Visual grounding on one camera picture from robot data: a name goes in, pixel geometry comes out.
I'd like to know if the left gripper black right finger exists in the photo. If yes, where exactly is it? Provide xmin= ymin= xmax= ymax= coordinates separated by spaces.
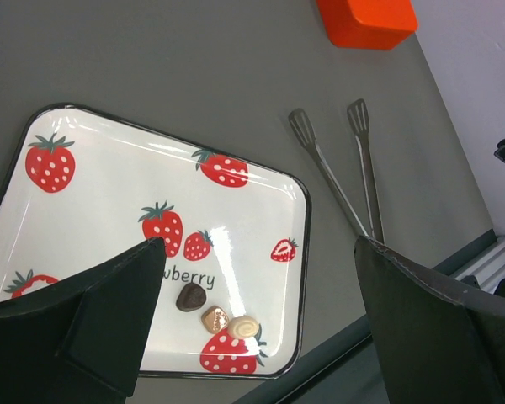
xmin=354 ymin=237 xmax=505 ymax=403

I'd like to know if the dark heart chocolate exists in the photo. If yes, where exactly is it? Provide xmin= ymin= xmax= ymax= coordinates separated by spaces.
xmin=176 ymin=282 xmax=207 ymax=312

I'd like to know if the orange box lid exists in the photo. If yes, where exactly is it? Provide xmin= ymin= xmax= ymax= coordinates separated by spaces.
xmin=316 ymin=0 xmax=418 ymax=39

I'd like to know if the orange compartment box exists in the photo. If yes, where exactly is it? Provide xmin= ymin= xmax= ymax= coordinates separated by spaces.
xmin=326 ymin=24 xmax=415 ymax=51

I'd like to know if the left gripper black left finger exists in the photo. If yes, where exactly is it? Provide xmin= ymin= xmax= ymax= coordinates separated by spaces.
xmin=0 ymin=238 xmax=166 ymax=403

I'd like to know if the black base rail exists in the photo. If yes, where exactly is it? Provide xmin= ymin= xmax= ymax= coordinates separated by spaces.
xmin=242 ymin=237 xmax=505 ymax=403

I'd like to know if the caramel square chocolate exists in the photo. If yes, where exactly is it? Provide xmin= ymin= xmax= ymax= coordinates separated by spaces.
xmin=201 ymin=306 xmax=229 ymax=334

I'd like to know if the white strawberry tray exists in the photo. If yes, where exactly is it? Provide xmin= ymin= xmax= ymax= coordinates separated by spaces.
xmin=0 ymin=105 xmax=311 ymax=379

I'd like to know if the cream almond chocolate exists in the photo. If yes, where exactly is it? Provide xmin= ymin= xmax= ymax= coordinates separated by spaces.
xmin=226 ymin=315 xmax=260 ymax=339

